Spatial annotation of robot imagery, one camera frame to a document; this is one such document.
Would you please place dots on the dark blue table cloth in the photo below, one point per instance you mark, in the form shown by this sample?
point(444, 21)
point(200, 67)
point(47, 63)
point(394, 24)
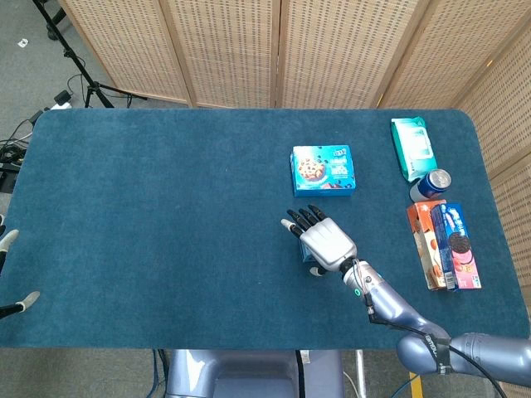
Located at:
point(166, 228)

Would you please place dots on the green wet wipes pack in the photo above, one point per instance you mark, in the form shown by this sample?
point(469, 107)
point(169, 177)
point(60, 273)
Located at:
point(415, 149)

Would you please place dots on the blue-grey robot torso base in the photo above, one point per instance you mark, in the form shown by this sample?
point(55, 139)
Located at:
point(249, 373)

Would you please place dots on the white power strip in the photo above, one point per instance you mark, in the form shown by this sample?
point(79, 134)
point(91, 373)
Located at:
point(62, 101)

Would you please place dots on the black tripod stand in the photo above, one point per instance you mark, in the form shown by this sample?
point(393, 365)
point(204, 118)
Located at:
point(79, 66)

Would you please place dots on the small light blue speaker box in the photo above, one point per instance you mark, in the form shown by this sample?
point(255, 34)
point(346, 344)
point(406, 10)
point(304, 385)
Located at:
point(306, 253)

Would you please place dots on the blue soda can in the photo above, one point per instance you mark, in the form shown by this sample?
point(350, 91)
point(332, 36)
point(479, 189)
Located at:
point(431, 186)

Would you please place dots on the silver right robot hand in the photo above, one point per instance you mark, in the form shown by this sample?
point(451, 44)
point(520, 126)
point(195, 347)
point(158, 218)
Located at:
point(327, 242)

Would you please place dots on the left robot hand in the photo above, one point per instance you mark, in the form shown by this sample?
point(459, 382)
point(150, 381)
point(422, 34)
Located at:
point(9, 240)

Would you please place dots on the pink Oreo cookie pack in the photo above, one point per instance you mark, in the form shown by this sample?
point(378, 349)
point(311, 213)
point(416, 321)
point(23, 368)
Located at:
point(460, 248)

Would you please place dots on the orange biscuit box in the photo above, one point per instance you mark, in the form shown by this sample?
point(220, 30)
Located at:
point(425, 244)

